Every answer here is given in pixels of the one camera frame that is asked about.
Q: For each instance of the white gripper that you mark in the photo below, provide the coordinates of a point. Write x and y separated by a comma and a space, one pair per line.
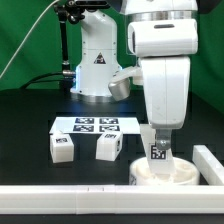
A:
165, 85

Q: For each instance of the white round stool seat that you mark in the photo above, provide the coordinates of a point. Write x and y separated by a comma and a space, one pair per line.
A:
185, 173

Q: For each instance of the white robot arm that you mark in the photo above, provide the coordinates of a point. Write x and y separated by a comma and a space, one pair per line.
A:
161, 34

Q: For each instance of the white sheet with markers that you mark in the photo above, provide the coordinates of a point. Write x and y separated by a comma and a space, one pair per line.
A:
95, 125

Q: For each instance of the white front fence rail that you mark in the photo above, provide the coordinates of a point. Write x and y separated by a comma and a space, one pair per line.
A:
67, 199

